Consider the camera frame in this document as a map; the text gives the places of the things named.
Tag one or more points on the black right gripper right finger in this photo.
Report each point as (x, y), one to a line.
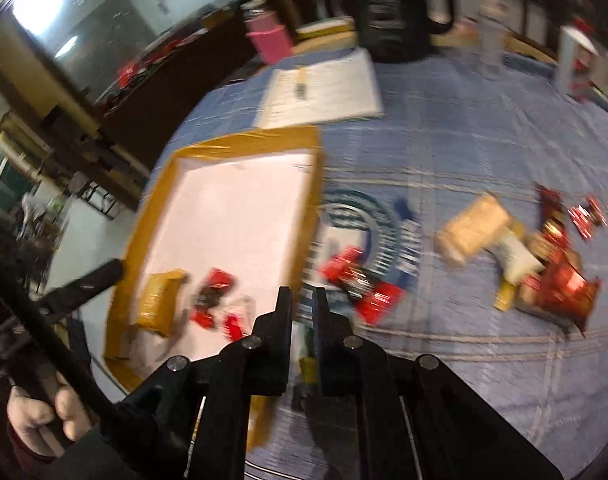
(334, 368)

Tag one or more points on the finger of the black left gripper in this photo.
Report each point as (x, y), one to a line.
(62, 301)

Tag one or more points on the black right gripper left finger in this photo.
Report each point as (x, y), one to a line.
(270, 361)

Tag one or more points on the beige pastry snack pack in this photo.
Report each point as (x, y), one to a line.
(472, 229)

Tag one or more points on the white wafer snack packet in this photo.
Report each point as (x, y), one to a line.
(515, 260)

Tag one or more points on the red golden crown snack bar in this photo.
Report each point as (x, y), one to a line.
(552, 231)

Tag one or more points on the small red candy packet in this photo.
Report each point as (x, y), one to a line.
(587, 217)

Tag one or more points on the left hand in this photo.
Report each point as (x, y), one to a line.
(30, 417)

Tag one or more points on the clear red printed packet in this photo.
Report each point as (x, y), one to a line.
(235, 318)

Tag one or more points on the red black candy packet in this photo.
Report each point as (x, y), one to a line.
(371, 297)
(216, 285)

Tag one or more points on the red black candy packet lower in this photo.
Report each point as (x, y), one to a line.
(216, 285)

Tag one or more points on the yellow snack packet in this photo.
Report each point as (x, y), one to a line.
(157, 303)

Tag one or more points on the yellow-rimmed cardboard tray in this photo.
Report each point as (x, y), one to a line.
(246, 204)

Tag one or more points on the blue plaid tablecloth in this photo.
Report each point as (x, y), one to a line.
(448, 134)

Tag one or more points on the dark wooden cabinet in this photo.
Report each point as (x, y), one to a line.
(147, 118)

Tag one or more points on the red foil snack bag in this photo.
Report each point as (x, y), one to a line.
(560, 293)

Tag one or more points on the black yellow pen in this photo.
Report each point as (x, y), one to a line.
(301, 82)

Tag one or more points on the white open notebook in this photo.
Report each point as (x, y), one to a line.
(345, 88)

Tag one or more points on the black electric kettle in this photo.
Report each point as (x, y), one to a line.
(397, 31)

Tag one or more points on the white spray bottle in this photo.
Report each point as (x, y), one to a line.
(492, 29)

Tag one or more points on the white red carton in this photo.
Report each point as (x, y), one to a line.
(577, 55)

